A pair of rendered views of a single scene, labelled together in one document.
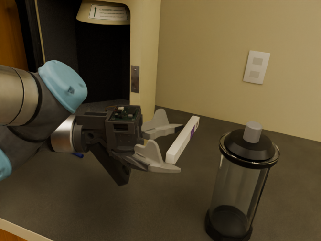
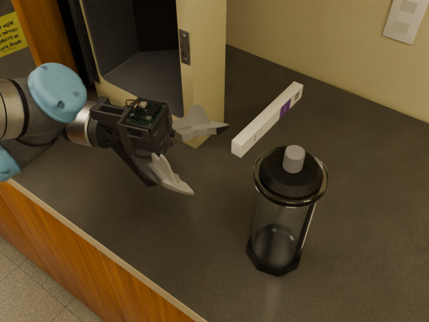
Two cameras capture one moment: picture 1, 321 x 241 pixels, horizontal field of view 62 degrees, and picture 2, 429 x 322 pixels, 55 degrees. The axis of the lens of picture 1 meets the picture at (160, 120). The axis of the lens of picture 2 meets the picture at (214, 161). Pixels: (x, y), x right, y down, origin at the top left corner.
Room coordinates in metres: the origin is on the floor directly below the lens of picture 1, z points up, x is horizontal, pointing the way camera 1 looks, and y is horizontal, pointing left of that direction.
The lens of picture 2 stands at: (0.01, -0.17, 1.62)
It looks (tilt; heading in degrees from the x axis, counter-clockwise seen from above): 48 degrees down; 17
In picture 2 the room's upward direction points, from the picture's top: straight up
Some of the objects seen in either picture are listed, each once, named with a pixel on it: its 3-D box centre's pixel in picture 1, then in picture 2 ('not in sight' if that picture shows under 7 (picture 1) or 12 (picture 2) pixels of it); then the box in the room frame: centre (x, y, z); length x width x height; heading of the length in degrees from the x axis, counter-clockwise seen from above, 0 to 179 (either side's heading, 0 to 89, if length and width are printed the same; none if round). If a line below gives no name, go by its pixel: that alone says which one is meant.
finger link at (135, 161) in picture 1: (134, 156); (153, 163); (0.40, 0.04, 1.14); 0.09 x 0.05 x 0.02; 50
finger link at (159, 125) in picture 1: (161, 121); (198, 119); (0.49, 0.00, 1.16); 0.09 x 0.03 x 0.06; 122
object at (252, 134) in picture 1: (250, 140); (292, 167); (0.42, -0.17, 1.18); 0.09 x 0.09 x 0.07
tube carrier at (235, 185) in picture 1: (237, 188); (281, 214); (0.42, -0.17, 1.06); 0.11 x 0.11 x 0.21
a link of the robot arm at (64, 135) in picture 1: (71, 133); (92, 122); (0.45, 0.17, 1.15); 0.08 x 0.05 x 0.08; 176
